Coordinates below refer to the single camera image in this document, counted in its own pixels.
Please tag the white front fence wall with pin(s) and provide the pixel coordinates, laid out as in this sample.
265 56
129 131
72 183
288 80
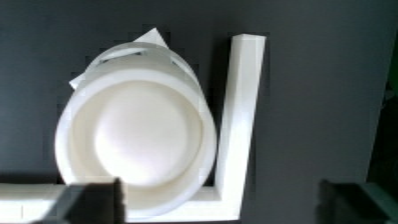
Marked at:
27 199

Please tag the white lamp shade cone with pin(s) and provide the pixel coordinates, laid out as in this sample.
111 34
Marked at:
136 133

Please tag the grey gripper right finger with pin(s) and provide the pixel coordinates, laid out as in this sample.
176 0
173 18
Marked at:
356 203

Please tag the white lamp base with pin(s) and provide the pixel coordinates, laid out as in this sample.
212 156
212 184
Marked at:
148 38

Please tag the white right fence block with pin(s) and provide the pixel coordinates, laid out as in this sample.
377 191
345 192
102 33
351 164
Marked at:
244 75

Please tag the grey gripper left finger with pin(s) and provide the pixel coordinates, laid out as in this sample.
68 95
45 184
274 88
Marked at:
89 205

